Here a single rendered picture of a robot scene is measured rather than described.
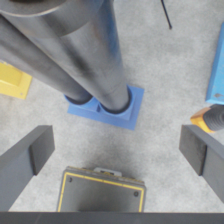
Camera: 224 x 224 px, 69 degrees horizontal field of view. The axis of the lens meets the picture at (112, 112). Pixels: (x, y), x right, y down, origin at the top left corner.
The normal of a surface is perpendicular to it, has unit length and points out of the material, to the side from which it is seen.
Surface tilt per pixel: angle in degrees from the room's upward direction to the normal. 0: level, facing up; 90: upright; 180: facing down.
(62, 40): 90
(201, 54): 0
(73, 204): 0
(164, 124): 0
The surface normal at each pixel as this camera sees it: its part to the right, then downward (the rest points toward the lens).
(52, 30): 0.11, 0.98
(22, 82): -0.14, -0.12
